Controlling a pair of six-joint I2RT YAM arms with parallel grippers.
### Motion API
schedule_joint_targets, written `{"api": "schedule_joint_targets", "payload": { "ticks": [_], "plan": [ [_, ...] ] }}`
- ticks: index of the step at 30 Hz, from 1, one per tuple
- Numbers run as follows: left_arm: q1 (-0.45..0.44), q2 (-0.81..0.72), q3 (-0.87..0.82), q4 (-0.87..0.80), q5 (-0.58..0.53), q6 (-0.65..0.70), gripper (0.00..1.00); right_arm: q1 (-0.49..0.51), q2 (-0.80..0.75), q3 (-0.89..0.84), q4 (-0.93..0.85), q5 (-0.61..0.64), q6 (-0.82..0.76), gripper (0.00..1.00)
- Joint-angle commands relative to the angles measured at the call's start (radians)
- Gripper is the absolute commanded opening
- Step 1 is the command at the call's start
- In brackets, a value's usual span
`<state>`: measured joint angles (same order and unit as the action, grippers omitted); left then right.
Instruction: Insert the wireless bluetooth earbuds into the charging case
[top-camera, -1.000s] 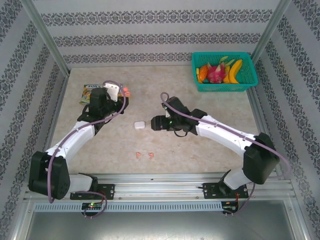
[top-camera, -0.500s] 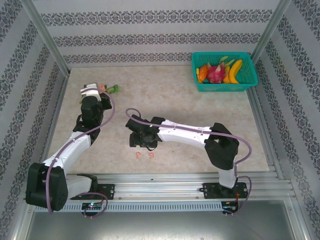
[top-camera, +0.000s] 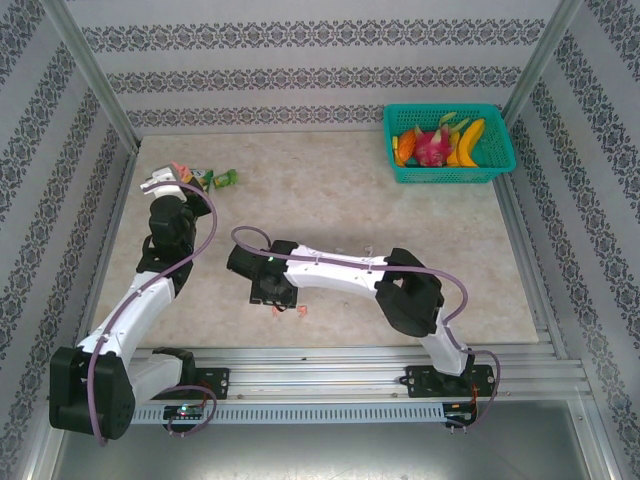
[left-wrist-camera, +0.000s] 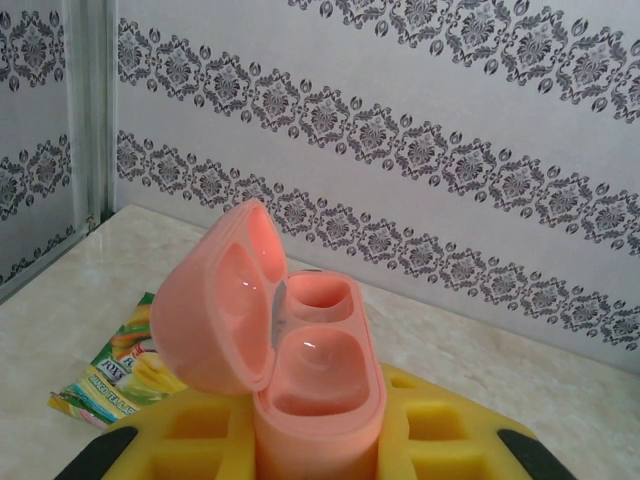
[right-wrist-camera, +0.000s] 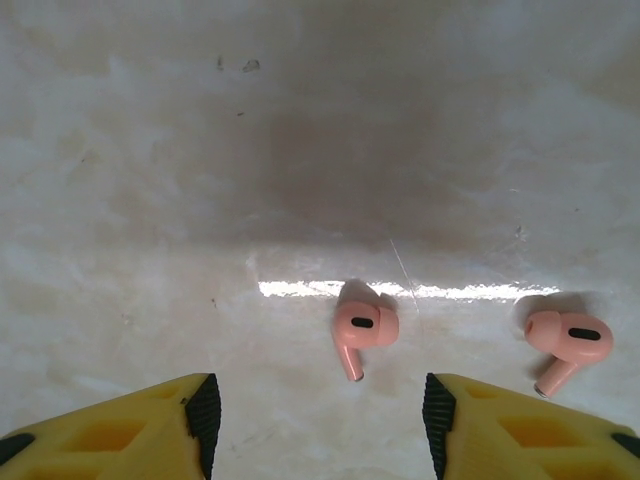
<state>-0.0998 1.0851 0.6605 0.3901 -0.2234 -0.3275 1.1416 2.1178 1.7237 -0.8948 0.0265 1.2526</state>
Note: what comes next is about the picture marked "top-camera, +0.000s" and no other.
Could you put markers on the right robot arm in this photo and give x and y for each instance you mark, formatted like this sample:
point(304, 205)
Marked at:
point(340, 275)

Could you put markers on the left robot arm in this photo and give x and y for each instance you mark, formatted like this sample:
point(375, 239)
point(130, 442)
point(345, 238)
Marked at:
point(125, 320)

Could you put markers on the green yellow candy bag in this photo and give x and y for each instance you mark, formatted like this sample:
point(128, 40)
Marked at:
point(200, 173)

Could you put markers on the small green candy packet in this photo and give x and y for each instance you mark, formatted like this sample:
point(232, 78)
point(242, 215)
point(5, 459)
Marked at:
point(225, 178)

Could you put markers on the orange toy fruit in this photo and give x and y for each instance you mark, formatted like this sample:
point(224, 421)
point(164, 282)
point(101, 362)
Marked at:
point(405, 145)

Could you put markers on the grey metal sheet panel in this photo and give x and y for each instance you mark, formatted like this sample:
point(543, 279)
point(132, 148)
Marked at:
point(320, 455)

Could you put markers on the pink toy dragon fruit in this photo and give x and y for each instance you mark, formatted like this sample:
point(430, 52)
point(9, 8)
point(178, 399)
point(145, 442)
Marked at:
point(430, 147)

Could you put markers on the teal plastic basket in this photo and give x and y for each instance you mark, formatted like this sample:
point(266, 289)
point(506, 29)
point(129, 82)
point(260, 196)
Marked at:
point(450, 175)

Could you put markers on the yellow toy banana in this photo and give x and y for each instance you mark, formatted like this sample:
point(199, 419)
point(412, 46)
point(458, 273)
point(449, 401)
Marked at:
point(467, 145)

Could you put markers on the yellow-green toy fruit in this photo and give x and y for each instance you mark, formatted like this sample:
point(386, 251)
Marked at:
point(452, 120)

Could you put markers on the left aluminium side rail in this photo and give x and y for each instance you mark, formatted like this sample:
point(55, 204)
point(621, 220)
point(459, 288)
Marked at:
point(113, 225)

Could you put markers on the aluminium side rail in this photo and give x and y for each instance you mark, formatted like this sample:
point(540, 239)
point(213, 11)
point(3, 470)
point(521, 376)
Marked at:
point(524, 250)
point(113, 225)

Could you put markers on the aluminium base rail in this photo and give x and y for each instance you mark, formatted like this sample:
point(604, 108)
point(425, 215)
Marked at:
point(320, 375)

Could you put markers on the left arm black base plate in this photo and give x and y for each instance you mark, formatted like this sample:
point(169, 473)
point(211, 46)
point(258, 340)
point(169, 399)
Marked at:
point(215, 382)

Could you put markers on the left aluminium frame post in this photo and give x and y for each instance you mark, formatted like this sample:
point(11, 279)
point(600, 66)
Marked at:
point(85, 65)

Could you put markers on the aluminium frame post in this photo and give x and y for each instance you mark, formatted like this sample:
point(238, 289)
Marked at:
point(545, 55)
point(85, 65)

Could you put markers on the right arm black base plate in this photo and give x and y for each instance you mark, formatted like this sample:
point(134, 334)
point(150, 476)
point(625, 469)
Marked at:
point(420, 382)

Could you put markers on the right aluminium side rail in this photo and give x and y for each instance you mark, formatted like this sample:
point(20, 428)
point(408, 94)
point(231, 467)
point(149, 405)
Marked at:
point(524, 250)

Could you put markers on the right aluminium frame post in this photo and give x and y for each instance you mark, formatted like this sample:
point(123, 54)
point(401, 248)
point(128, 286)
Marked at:
point(545, 55)

